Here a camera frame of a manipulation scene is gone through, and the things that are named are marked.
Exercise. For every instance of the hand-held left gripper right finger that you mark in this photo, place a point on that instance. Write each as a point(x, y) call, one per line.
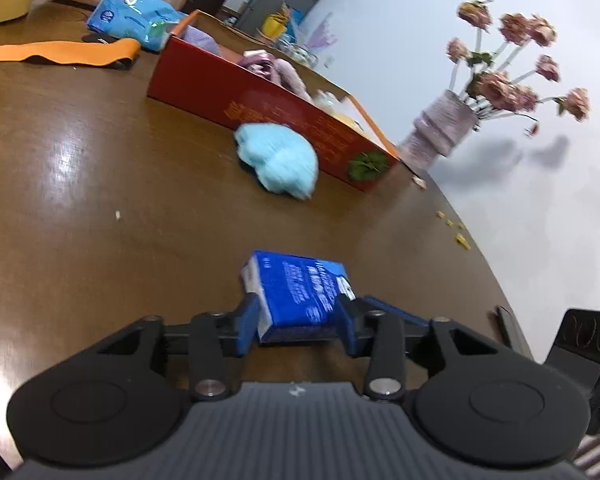
point(347, 327)

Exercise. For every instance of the purple dried flowers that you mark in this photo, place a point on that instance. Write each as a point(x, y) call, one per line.
point(322, 35)

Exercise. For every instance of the pale purple plush item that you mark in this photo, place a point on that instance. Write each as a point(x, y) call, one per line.
point(292, 77)

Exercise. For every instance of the yellow container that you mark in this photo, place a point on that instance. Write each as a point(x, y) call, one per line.
point(275, 25)

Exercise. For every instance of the blue tissue pack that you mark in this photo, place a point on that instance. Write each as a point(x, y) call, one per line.
point(297, 300)

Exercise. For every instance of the blue wet wipes pack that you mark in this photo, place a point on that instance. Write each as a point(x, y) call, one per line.
point(135, 15)

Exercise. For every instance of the black tag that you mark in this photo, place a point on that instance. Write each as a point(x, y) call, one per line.
point(97, 38)

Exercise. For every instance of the pale purple textured vase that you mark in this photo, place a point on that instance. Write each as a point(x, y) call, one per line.
point(437, 127)

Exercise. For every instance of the light blue fluffy ball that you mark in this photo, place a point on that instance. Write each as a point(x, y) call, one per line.
point(277, 160)

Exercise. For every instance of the yellow crumbs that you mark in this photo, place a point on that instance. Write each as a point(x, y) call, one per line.
point(455, 232)

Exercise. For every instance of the dried pink roses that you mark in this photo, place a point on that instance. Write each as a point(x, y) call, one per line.
point(505, 85)

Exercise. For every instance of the red cardboard box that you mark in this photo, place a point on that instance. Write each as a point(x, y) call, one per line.
point(260, 105)

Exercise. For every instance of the purple fuzzy cloth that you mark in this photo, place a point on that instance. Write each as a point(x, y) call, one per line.
point(200, 40)

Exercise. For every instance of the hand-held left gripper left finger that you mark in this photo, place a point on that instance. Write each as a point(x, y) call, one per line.
point(247, 327)

